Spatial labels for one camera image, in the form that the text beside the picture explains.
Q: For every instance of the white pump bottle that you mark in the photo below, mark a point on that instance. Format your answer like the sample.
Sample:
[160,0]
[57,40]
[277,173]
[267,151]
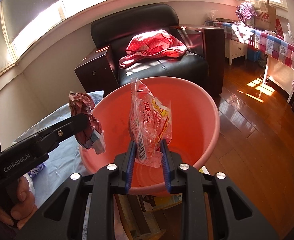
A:
[288,37]

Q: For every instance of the checkered tablecloth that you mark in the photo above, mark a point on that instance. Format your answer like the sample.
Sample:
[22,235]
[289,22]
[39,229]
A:
[262,41]

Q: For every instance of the dark red wrapper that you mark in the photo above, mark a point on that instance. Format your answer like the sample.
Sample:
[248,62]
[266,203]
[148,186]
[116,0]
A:
[91,134]

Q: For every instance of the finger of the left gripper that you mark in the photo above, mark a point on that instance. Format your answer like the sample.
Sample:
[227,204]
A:
[62,131]

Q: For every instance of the red polka dot cloth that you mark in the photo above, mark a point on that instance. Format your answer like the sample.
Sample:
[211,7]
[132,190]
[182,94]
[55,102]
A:
[152,45]

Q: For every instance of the pink plastic bucket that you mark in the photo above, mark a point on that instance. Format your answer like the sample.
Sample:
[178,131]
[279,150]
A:
[195,129]

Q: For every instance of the blue storage box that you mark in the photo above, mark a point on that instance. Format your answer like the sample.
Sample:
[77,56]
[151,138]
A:
[253,54]

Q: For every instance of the yellow picture book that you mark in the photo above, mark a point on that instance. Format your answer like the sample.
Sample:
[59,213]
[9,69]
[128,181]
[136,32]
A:
[149,217]

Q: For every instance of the white side table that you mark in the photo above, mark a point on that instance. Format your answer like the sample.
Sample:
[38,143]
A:
[281,75]

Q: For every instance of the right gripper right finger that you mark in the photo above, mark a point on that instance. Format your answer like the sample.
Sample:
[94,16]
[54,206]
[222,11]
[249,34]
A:
[180,177]

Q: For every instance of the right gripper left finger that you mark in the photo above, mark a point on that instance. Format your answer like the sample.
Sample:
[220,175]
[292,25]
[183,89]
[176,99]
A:
[114,178]

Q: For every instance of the black leather armchair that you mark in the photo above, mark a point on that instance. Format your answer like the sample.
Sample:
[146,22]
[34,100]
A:
[202,63]

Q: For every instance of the person's left hand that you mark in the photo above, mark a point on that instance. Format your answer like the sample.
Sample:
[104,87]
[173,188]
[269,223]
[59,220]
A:
[24,209]

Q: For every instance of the purple checkered cloth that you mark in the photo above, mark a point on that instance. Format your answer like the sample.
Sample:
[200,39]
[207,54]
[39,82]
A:
[245,11]

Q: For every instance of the brown paper shopping bag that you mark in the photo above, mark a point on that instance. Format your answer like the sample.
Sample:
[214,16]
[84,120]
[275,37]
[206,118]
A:
[265,18]

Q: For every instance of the light blue bed sheet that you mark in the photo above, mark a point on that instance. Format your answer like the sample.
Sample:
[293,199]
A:
[65,159]

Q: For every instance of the clear red snack wrapper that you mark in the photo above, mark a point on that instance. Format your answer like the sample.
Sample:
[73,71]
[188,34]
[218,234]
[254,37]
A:
[150,122]

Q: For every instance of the white drawer cabinet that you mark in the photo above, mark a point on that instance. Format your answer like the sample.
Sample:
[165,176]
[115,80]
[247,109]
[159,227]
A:
[234,49]

